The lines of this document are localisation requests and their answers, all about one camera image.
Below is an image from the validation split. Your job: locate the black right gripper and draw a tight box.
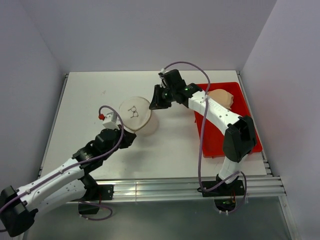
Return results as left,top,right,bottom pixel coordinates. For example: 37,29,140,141
149,84,176,110

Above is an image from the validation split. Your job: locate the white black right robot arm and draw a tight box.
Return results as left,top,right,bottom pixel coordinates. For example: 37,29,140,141
149,69,257,195

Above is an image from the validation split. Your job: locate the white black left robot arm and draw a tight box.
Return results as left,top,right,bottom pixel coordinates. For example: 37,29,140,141
0,127,137,237

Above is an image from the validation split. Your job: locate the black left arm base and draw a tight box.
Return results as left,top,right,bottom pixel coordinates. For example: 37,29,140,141
74,184,114,221

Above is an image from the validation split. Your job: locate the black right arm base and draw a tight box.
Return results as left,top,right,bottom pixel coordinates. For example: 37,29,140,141
197,179,247,216

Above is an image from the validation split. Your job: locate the beige bra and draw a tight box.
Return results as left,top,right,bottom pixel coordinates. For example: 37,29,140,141
208,89,234,110

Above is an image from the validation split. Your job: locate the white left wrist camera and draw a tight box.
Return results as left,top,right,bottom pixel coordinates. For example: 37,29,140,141
98,112,120,130

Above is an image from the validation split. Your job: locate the aluminium mounting rail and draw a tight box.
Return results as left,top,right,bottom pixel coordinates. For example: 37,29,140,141
97,168,287,203

